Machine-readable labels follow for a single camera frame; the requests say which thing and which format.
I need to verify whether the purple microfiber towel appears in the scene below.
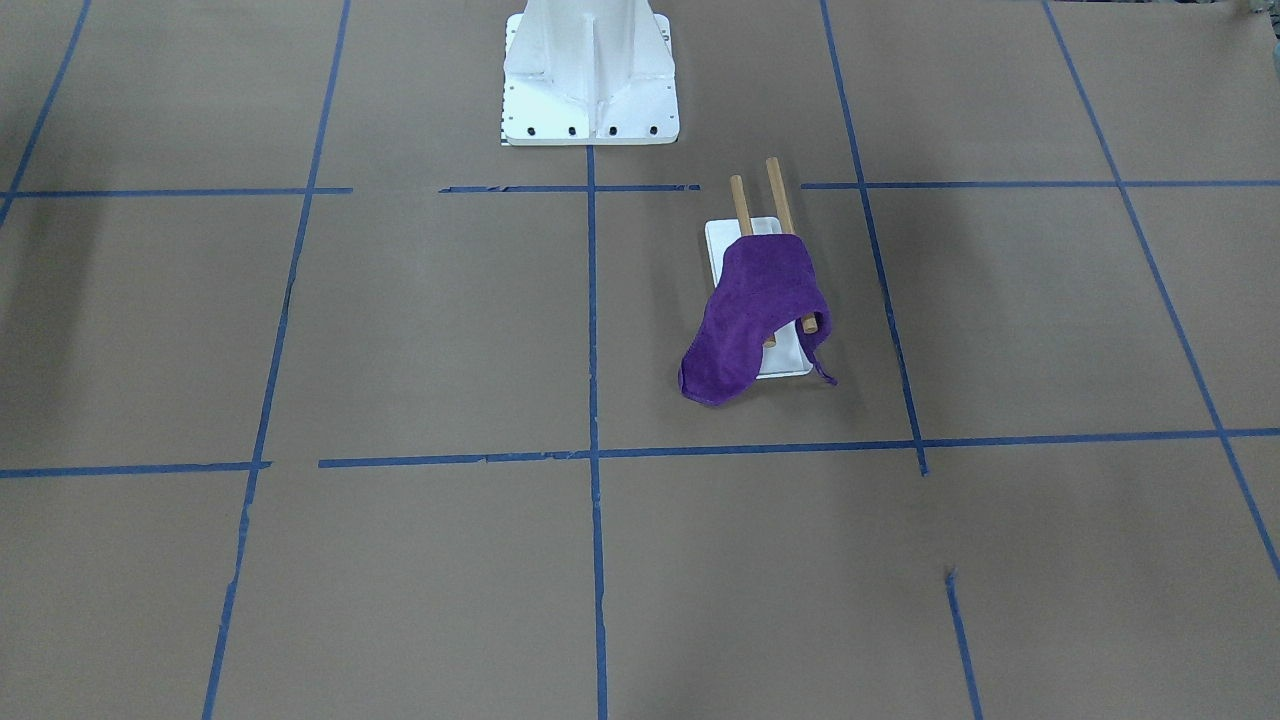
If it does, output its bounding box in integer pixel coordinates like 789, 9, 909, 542
678, 233, 837, 406

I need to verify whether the white rack base tray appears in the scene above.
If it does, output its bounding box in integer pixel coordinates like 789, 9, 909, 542
691, 217, 824, 395

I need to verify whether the wooden rack rod rear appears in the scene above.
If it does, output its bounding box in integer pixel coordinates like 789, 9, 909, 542
765, 156, 819, 334

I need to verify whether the wooden rack rod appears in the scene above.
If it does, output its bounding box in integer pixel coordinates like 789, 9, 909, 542
730, 176, 778, 348
765, 156, 819, 334

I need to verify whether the wooden rack rod front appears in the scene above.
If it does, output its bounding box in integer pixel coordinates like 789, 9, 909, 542
730, 176, 778, 348

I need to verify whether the white pedestal column base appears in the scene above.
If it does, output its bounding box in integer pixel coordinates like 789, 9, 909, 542
500, 1, 681, 146

